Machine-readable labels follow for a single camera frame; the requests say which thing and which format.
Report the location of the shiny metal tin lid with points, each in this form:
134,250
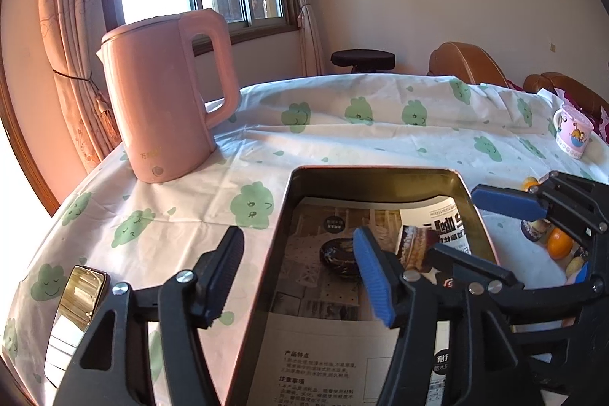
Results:
76,306

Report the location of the pale yellow toy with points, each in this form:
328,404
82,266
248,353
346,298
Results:
575,265

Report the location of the brown leather armchair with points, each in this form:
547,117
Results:
468,63
571,89

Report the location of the folded black white leaflet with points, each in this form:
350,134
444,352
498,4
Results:
440,220

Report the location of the pink cartoon cup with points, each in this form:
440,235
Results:
573,130

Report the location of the printed paper sheet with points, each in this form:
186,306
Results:
323,353

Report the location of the dark striped toy slice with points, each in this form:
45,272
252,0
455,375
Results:
416,246

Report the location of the purple white toy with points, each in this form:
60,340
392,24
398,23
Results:
534,230

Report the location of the wooden door frame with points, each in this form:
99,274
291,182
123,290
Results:
28,149

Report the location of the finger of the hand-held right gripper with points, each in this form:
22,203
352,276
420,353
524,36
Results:
476,268
509,201

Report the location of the pink electric kettle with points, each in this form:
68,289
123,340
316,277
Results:
161,101

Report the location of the green cloud print tablecloth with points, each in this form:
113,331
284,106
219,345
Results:
380,139

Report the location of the small yellow toy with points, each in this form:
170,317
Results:
530,183

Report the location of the toy orange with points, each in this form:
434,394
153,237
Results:
560,243

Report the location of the curtain tieback tassel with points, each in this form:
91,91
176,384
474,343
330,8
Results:
102,111

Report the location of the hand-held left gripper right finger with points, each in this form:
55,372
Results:
376,277

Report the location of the rectangular metal tin box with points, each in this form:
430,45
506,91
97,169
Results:
371,182

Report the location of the dark round stool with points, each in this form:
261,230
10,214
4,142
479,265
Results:
364,58

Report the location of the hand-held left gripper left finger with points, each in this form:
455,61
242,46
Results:
227,277

